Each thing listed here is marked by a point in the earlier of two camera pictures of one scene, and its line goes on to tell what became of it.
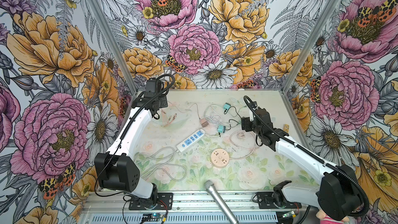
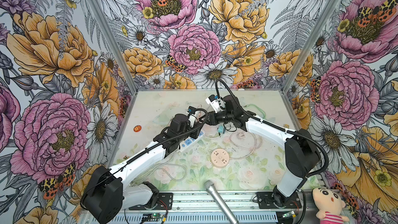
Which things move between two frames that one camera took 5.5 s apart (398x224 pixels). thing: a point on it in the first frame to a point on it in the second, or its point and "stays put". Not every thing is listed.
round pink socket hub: x=219 y=158 stays put
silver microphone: x=210 y=186 stays put
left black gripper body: x=164 y=101 to x=192 y=132
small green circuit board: x=153 y=215 stays put
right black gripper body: x=250 y=125 to x=223 y=116
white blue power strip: x=190 y=140 stays put
